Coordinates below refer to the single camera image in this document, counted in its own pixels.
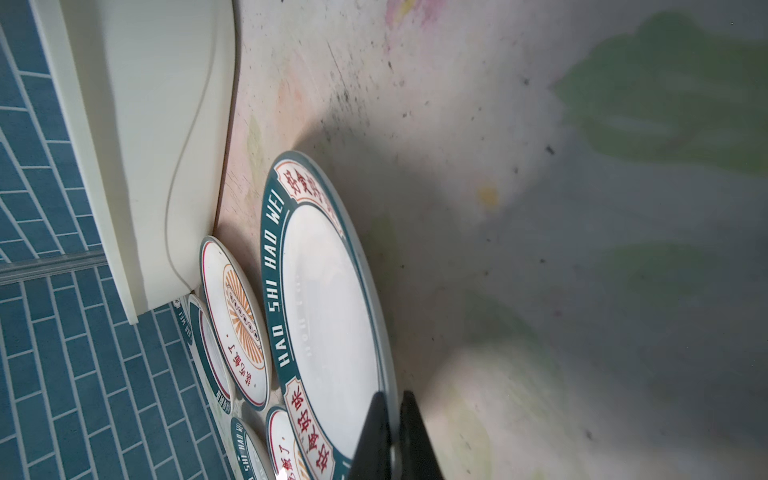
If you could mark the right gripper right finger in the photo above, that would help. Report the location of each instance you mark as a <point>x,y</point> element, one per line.
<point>419,461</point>

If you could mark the orange sunburst plate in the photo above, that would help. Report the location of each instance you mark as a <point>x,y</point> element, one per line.
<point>283,447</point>
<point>238,322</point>

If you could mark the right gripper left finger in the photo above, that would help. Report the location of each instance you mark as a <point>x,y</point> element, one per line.
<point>372,456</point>

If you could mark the green red rim plate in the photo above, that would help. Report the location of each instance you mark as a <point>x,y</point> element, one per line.
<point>215,371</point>

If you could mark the white plastic bin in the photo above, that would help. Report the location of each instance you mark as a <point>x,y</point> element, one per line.
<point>145,89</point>

